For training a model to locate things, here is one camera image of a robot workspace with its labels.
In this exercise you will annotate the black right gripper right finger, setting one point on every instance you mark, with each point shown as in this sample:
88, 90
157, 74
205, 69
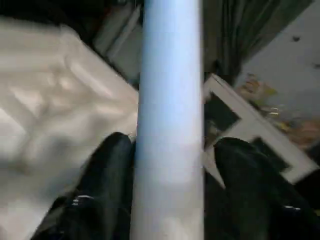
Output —
250, 200

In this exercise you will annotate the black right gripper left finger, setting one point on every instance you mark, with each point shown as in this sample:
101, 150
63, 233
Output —
105, 200

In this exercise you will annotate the white plastic table leg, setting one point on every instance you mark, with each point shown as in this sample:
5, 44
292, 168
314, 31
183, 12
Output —
170, 125

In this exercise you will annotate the white plastic table top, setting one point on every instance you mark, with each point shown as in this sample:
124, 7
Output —
40, 100

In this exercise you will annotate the white glass door cabinet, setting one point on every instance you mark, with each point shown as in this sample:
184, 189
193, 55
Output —
250, 120

